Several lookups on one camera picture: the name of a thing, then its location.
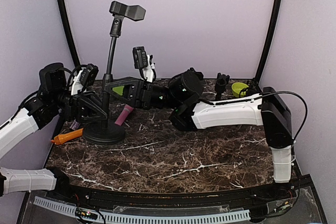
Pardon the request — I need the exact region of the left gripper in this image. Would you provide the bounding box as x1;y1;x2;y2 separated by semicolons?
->
51;88;112;122

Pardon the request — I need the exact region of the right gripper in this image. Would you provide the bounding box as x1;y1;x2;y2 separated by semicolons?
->
101;77;181;111

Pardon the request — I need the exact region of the pink microphone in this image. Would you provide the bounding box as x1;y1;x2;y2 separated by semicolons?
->
114;104;134;126

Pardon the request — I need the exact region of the purple glitter microphone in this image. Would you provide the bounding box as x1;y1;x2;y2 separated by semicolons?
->
70;120;80;131

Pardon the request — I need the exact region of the black round-base stand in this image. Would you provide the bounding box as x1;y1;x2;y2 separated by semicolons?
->
214;72;230;101
189;67;204;81
82;0;146;145

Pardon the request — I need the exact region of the orange microphone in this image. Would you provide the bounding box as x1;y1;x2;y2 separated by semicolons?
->
51;128;83;145

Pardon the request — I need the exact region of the black tripod shock-mount stand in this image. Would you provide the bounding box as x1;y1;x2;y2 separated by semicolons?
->
238;81;262;98

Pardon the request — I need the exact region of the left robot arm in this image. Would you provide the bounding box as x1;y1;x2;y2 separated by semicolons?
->
1;62;107;201

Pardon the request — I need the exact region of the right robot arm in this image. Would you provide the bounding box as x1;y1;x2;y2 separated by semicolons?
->
103;69;296;200

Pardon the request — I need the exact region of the lime green plate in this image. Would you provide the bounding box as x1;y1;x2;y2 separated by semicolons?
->
111;86;124;100

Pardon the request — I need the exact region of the lime green bowl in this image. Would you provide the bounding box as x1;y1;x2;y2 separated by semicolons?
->
232;82;249;98

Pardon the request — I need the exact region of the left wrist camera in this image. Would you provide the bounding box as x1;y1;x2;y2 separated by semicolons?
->
70;63;99;95

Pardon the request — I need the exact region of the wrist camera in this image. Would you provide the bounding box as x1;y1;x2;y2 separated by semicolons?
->
132;46;156;82
70;63;99;95

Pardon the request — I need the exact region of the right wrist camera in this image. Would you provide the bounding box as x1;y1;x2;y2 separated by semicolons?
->
132;46;156;82

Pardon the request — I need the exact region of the white slotted cable duct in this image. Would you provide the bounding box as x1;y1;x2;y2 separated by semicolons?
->
33;196;250;223

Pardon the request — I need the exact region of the black left frame post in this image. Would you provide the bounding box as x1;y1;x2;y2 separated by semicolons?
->
57;0;80;67

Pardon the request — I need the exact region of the black frame post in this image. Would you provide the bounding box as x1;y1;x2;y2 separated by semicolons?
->
254;0;281;84
57;0;80;67

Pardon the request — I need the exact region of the black front rail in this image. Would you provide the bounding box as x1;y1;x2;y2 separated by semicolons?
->
46;165;303;209

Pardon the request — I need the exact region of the black right frame post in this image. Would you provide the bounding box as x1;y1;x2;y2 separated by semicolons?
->
254;0;281;84

